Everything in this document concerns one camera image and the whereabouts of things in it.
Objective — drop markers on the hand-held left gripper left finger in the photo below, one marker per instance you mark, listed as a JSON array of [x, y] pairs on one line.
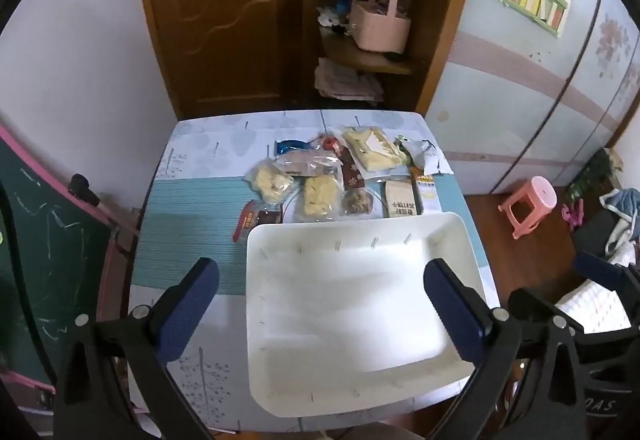
[[190, 305]]

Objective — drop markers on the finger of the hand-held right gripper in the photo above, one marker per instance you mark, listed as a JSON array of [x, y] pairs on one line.
[[600, 271], [545, 310]]

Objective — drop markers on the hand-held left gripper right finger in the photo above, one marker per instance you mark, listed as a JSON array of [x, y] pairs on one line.
[[452, 305]]

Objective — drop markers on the white plastic tray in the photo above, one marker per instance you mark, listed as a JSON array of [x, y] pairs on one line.
[[350, 300]]

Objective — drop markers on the dark red snack packet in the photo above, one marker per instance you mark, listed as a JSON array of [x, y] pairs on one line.
[[257, 220]]

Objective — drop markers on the orange white snack packet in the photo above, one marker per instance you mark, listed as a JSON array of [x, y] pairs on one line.
[[426, 192]]

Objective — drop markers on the beige cracker packet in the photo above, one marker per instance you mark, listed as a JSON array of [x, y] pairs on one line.
[[401, 200]]

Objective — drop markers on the clear nut brittle packet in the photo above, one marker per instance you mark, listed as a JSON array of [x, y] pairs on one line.
[[357, 201]]

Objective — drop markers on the yellow puffs packet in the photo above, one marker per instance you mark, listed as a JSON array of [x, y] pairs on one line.
[[267, 182]]

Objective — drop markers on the silver snack bag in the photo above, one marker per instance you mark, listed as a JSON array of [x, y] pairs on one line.
[[422, 154]]

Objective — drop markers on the brown floral snack packet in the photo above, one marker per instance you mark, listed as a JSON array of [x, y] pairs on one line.
[[354, 172]]

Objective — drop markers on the small yellow pastry packet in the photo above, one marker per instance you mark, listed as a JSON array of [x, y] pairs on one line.
[[317, 197]]

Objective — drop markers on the large yellow pastry packet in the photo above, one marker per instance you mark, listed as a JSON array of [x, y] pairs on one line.
[[372, 147]]

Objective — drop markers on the clear packet pink snack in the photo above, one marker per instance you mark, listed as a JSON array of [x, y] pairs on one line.
[[310, 162]]

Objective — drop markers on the blue snack packet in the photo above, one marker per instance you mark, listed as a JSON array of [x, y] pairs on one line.
[[290, 147]]

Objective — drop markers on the red round snack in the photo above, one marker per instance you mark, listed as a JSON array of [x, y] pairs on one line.
[[330, 143]]

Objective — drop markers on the checkered bedding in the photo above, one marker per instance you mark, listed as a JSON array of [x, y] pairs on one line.
[[595, 305]]

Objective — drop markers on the blue white clothes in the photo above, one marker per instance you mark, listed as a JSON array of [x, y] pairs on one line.
[[622, 220]]

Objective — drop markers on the pink toy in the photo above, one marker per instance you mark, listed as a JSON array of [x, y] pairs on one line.
[[572, 212]]

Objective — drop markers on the pink plastic stool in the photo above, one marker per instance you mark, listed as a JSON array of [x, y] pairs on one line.
[[532, 205]]

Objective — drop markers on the green plant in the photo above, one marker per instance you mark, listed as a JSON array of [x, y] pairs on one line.
[[595, 174]]

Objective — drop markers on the black clamp knob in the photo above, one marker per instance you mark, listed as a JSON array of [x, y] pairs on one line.
[[82, 187]]

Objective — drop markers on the sliding door wardrobe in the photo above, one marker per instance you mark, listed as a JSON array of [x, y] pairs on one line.
[[525, 89]]

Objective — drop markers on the folded pink cloth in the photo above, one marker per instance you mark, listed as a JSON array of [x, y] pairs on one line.
[[345, 82]]

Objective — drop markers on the wooden corner shelf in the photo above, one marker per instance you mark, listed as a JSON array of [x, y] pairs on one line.
[[435, 19]]

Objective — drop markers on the wooden door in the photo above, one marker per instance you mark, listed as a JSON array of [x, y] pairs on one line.
[[220, 19]]

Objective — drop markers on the pink basket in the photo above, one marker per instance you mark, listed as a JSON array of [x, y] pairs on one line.
[[380, 27]]

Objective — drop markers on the small toy figures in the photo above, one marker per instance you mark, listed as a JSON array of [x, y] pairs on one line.
[[332, 17]]

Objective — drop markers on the green chalkboard pink frame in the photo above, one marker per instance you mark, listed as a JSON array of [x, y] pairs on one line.
[[45, 245]]

